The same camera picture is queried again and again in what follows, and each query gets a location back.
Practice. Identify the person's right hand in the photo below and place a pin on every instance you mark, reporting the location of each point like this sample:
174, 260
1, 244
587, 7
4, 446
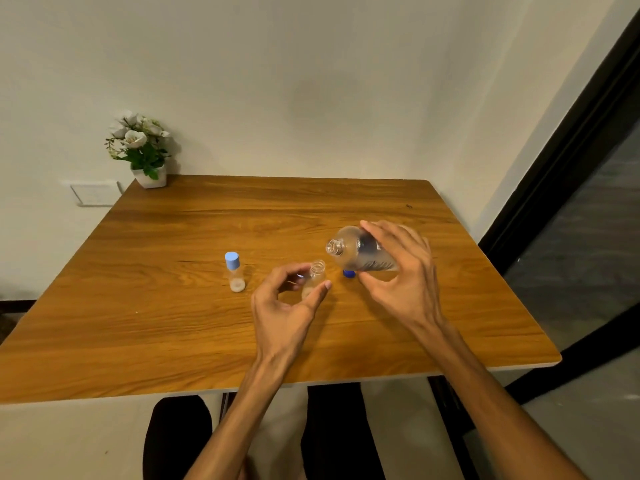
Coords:
412, 289

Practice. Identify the person's left hand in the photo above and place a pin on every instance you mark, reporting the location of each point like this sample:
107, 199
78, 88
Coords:
277, 322

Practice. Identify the person's right thumb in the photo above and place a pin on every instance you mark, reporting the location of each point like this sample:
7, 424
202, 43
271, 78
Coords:
376, 284

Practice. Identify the person's left thumb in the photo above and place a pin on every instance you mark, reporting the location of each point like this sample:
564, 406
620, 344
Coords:
316, 299

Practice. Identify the small clear bottle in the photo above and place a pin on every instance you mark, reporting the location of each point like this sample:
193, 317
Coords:
314, 279

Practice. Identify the large clear plastic bottle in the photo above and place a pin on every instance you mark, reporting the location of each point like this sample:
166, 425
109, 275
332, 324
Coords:
360, 252

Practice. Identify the person's left forearm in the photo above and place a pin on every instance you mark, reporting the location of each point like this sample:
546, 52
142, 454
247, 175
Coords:
232, 419

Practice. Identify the person's right forearm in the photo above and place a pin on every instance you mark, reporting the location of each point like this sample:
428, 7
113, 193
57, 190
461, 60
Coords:
495, 404

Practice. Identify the dark blue bottle cap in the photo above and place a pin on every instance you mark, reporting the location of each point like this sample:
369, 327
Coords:
349, 274

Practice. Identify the small bottle with blue cap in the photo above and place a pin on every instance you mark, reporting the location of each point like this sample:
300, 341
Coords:
235, 274

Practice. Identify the person's right leg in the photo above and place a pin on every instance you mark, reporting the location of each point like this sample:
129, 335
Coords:
337, 434

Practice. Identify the person's leg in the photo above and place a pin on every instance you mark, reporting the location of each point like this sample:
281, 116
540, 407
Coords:
177, 439
337, 434

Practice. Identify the black table leg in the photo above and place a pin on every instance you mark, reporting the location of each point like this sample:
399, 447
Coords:
450, 419

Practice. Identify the person's left leg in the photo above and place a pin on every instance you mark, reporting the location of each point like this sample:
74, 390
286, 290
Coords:
177, 439

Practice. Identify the white flowers in white pot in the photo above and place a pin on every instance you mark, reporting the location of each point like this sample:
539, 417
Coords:
141, 147

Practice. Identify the black door frame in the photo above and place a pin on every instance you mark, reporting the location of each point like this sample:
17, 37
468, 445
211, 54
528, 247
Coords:
555, 154

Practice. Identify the white wall socket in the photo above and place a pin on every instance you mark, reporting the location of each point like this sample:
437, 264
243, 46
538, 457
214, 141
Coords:
95, 193

